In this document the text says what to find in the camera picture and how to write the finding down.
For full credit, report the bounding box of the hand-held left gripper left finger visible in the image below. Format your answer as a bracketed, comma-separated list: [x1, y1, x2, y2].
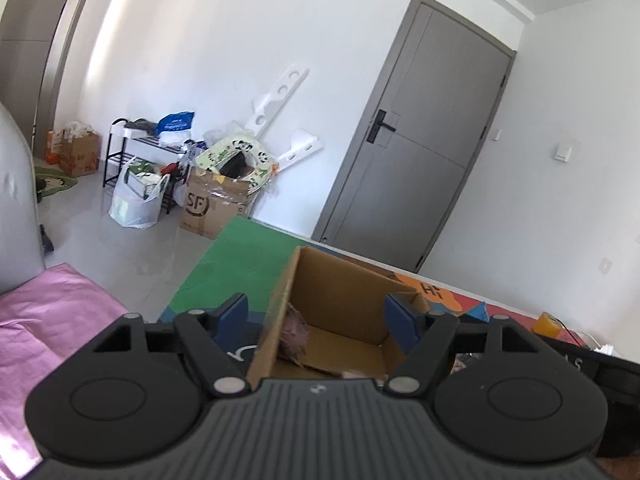
[92, 294, 251, 398]

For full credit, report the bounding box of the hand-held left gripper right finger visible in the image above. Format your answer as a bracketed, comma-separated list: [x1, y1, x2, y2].
[384, 292, 543, 396]

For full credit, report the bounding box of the brown cardboard box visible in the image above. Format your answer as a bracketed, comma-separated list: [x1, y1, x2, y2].
[245, 246, 433, 391]

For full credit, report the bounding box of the pink snack packet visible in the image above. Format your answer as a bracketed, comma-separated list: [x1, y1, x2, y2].
[277, 302, 311, 361]

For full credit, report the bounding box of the colourful cartoon table mat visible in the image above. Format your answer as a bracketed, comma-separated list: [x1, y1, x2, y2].
[157, 215, 601, 376]

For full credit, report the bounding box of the yellow tape roll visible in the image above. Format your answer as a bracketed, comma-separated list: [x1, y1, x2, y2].
[532, 311, 563, 338]

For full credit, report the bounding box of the printed brown carton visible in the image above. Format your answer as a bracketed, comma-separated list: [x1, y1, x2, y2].
[179, 165, 251, 240]

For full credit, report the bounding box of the white plastic bag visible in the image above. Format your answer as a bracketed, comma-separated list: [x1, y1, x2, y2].
[109, 156, 173, 230]

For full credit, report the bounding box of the grey door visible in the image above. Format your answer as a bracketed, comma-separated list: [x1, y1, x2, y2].
[312, 0, 517, 275]

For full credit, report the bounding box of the clear plastic bag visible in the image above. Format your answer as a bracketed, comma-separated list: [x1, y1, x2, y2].
[202, 121, 241, 147]

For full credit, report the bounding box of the short white board with holes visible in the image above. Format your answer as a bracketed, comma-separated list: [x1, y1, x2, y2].
[272, 130, 322, 171]

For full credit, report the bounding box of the black shoe rack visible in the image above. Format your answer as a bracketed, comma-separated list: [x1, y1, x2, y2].
[103, 117, 193, 216]

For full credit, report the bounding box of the pink cloth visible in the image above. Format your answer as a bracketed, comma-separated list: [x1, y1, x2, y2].
[0, 262, 128, 478]

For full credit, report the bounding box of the blue plastic bag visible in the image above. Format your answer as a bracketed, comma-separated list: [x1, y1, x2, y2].
[156, 111, 195, 136]

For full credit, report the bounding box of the brown carton with orange box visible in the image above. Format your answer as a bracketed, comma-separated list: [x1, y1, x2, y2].
[46, 121, 101, 178]

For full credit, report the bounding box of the green floor rug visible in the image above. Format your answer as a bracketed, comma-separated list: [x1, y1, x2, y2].
[34, 165, 78, 198]

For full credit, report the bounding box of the long white board with holes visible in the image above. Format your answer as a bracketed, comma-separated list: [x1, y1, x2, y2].
[243, 64, 310, 136]

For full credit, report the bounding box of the panda print seat ring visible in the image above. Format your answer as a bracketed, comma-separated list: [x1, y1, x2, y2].
[195, 132, 276, 192]

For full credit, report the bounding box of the black door handle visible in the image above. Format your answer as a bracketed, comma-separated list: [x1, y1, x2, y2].
[366, 109, 401, 145]

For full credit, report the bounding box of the grey doorway frame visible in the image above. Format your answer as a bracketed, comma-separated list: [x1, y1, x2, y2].
[0, 0, 106, 153]

